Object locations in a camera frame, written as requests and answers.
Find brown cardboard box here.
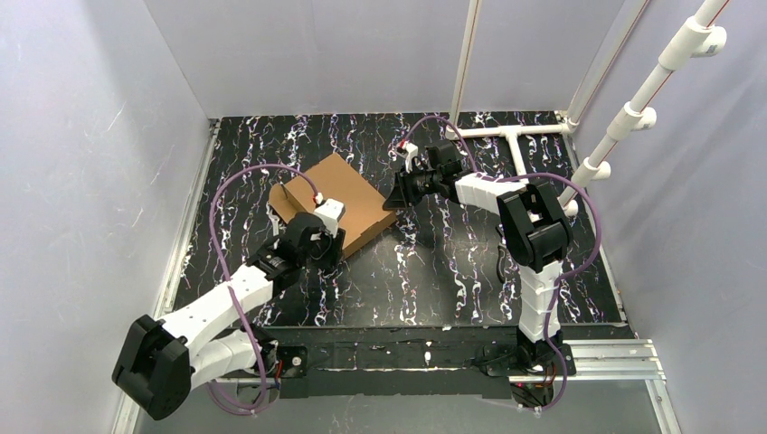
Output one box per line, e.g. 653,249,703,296
269,153,396,259

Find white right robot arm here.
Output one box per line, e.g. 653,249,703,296
383,141,573,346

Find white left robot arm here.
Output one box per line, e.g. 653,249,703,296
111,210,346,420

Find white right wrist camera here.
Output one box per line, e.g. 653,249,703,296
395,139,420,172

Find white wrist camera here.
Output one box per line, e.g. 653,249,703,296
314,198,346,226
395,139,420,172

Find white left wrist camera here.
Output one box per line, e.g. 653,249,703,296
314,198,346,226

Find white PVC pipe frame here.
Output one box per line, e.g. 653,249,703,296
446,0,651,175

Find black handled pliers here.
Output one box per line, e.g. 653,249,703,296
495,241,520,285

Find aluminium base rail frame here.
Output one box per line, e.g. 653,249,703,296
112,319,664,420

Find white PVC camera pole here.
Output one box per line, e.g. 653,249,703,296
572,1,728,188

